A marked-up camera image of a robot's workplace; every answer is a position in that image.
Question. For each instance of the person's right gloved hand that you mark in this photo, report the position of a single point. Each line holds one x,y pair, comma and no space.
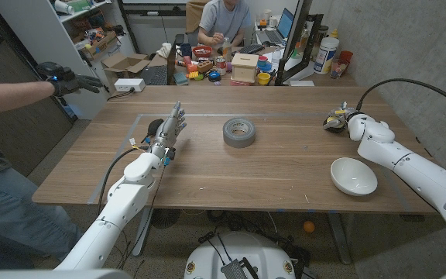
68,83

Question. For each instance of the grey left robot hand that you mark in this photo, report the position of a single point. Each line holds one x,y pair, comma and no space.
169,129

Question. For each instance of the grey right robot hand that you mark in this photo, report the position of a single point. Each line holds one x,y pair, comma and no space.
339,118

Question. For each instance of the yellow button with black base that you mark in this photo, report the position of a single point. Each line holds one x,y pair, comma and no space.
333,130

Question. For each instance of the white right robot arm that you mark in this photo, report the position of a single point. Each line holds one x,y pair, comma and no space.
420,174

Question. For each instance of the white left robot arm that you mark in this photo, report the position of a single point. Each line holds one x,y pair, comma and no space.
126,197

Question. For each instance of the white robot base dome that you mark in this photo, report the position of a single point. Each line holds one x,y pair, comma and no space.
242,248

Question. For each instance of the white bowl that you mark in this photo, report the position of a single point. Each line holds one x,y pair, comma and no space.
352,176

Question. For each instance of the red bowl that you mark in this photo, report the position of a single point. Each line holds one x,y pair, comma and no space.
202,51

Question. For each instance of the white shelf unit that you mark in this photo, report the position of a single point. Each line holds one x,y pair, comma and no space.
60,46

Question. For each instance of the clear glass with items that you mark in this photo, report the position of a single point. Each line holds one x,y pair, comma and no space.
338,69

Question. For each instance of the white paper sheet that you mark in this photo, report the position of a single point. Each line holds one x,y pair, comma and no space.
302,83

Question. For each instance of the cardboard box with toys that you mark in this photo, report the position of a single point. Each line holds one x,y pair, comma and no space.
103,45

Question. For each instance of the black laptop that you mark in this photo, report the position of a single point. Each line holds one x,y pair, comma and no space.
155,75

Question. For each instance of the open cardboard box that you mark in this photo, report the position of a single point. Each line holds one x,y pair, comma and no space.
124,64

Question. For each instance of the white power strip box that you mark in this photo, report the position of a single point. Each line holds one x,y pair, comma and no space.
129,85

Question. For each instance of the red cup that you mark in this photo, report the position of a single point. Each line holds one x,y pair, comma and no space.
346,56

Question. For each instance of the white canister with label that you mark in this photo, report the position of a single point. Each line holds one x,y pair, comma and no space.
325,56

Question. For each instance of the brown toy brick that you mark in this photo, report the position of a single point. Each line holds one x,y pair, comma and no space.
204,66

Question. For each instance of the white cloth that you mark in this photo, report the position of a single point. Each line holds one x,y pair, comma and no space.
165,50

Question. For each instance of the dark blue mug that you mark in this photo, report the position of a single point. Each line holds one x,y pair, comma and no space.
186,50

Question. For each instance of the food can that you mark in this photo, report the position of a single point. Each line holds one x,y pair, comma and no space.
220,65

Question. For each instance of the yellow cup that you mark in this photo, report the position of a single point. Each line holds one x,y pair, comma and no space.
263,78

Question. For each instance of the black floor fan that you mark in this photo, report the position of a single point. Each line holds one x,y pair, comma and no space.
165,218

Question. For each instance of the black monitor on stand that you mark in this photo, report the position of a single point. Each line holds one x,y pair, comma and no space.
296,38

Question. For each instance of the wooden box with slot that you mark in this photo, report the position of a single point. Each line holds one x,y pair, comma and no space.
244,67

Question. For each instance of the clear plastic bottle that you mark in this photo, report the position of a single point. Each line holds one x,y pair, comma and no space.
227,50

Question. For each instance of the grey table leg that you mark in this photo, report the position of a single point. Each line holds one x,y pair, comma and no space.
340,240
142,232

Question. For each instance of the silver laptop with blue screen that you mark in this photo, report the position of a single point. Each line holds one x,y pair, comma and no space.
281,29

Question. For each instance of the black keyboard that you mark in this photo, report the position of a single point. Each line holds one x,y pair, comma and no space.
251,49

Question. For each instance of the orange ball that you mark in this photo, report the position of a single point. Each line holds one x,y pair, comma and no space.
309,226

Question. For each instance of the brown chair back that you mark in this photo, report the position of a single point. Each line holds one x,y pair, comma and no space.
194,15

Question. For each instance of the seated person in grey shirt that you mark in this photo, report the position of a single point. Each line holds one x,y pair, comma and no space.
223,21

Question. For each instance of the standing person in jeans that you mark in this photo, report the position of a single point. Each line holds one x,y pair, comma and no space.
2,205

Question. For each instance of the black ribbed module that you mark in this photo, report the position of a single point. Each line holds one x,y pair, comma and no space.
234,270

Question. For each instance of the grey duct tape roll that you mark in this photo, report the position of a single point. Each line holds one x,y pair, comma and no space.
230,140

